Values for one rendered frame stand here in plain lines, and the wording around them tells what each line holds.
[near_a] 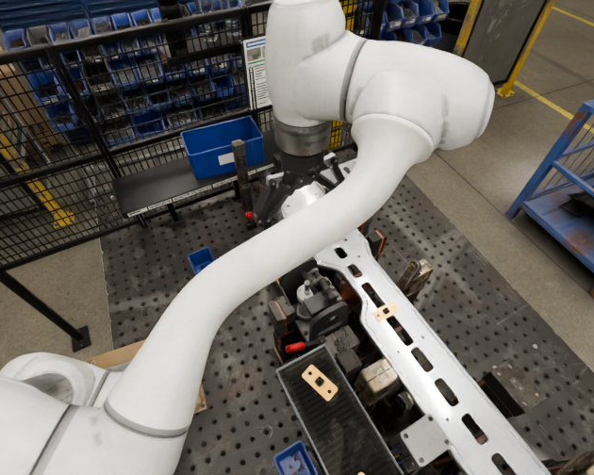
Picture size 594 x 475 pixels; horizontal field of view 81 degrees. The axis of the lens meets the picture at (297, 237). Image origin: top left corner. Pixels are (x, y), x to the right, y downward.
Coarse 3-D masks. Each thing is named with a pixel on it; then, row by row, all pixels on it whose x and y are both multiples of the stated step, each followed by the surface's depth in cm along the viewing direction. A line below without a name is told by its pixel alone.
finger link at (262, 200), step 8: (264, 176) 60; (264, 184) 61; (272, 184) 59; (264, 192) 61; (272, 192) 60; (264, 200) 61; (256, 208) 64; (264, 208) 62; (256, 216) 64; (264, 216) 64
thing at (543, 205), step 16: (576, 112) 201; (592, 112) 193; (576, 128) 203; (560, 144) 215; (592, 144) 233; (544, 160) 227; (592, 160) 256; (544, 176) 234; (576, 176) 214; (592, 176) 271; (528, 192) 245; (544, 192) 260; (560, 192) 262; (576, 192) 262; (592, 192) 206; (512, 208) 262; (528, 208) 249; (544, 208) 252; (560, 208) 252; (576, 208) 246; (592, 208) 233; (544, 224) 241; (560, 224) 242; (576, 224) 243; (592, 224) 243; (560, 240) 234; (576, 240) 234; (592, 240) 234; (576, 256) 227; (592, 256) 226; (592, 288) 224
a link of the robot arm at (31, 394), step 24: (24, 360) 83; (48, 360) 81; (72, 360) 87; (0, 384) 37; (24, 384) 40; (48, 384) 62; (72, 384) 79; (96, 384) 87; (0, 408) 34; (24, 408) 35; (48, 408) 37; (0, 432) 32; (24, 432) 33; (48, 432) 35; (0, 456) 31; (24, 456) 32
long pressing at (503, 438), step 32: (320, 192) 144; (320, 256) 124; (352, 256) 124; (352, 288) 117; (384, 288) 116; (384, 320) 109; (416, 320) 109; (384, 352) 102; (448, 352) 103; (416, 384) 97; (448, 384) 97; (448, 416) 92; (480, 416) 92; (480, 448) 88; (512, 448) 88
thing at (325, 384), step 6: (312, 366) 84; (306, 372) 83; (312, 372) 83; (318, 372) 83; (306, 378) 82; (312, 378) 82; (318, 378) 82; (324, 378) 82; (312, 384) 82; (318, 384) 81; (324, 384) 82; (330, 384) 82; (318, 390) 81; (324, 390) 81; (336, 390) 81; (324, 396) 80; (330, 396) 80
